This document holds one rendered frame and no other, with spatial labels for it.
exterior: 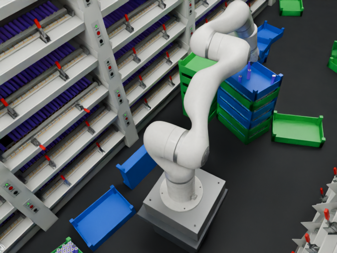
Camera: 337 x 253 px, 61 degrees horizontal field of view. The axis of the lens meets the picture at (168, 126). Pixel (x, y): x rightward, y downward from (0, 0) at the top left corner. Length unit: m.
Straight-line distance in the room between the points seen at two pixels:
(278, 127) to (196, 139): 1.19
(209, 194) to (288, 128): 0.93
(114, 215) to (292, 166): 1.09
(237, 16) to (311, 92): 1.33
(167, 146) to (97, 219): 0.93
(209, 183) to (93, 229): 0.75
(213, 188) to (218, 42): 0.63
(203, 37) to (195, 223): 0.73
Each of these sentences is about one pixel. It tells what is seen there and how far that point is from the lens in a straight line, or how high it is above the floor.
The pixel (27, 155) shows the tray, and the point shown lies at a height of 0.54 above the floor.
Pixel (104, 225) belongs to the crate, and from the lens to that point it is 1.73.
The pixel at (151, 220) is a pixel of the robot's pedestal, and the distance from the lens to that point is 1.37.
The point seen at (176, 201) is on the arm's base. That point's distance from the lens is 1.26.
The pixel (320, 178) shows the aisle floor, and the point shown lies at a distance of 1.89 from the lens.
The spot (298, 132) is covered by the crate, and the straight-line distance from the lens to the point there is 2.05.
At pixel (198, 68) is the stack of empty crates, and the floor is 0.40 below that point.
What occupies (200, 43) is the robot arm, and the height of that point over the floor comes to 0.94.
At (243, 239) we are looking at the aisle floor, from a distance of 1.64.
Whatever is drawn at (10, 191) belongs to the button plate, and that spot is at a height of 0.44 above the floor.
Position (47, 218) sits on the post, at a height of 0.08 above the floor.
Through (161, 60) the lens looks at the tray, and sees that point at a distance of 1.96.
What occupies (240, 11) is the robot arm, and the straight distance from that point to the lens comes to 1.14.
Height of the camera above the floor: 1.54
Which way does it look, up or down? 50 degrees down
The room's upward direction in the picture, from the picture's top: 9 degrees counter-clockwise
